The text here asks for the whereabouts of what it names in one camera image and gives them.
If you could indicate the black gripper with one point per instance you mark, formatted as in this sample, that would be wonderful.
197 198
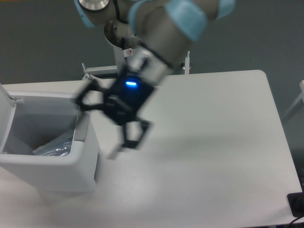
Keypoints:
126 99

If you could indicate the crushed clear plastic bottle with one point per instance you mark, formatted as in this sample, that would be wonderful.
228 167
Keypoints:
60 146

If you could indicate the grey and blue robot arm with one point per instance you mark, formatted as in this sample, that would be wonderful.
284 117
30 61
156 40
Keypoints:
166 28

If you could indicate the white open trash can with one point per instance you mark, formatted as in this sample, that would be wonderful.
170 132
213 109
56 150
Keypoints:
46 141

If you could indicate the white furniture leg at right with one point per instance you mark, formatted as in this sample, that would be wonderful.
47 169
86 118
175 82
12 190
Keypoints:
295 106

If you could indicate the black device at table edge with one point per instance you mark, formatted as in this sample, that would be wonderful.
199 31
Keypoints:
296 203

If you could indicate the white metal base frame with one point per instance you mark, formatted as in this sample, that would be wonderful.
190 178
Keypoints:
108 72

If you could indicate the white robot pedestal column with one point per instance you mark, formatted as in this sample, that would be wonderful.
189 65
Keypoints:
123 41

